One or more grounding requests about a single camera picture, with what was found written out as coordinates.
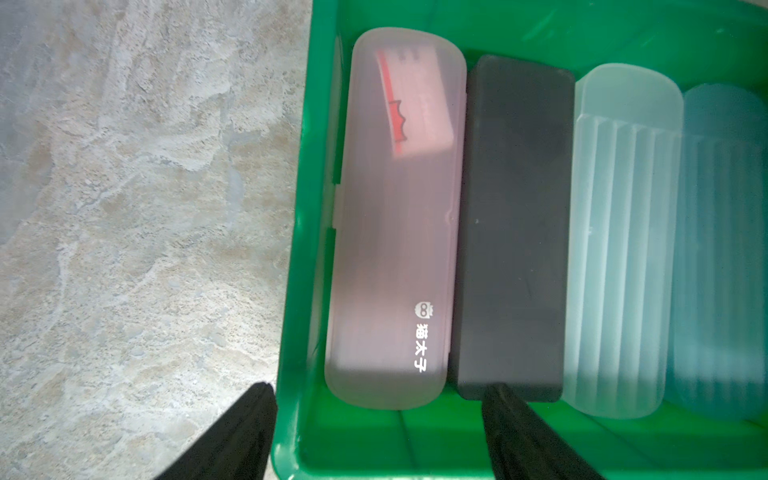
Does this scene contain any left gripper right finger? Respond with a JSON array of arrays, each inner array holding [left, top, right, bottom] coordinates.
[[481, 384, 604, 480]]

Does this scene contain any translucent pink pencil case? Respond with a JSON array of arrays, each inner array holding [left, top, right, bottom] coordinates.
[[325, 27, 467, 410]]

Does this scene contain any black pencil case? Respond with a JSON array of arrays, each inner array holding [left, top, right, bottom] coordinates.
[[449, 55, 575, 402]]

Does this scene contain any clear ribbed pencil case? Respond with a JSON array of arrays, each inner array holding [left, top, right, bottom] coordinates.
[[563, 63, 683, 419]]

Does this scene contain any green storage tray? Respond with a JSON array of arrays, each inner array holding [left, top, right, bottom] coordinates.
[[273, 1, 767, 479]]

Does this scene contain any teal ribbed pencil case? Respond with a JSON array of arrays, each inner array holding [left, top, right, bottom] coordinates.
[[666, 84, 767, 420]]

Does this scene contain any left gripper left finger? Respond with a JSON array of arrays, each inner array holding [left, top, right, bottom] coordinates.
[[158, 383, 278, 480]]

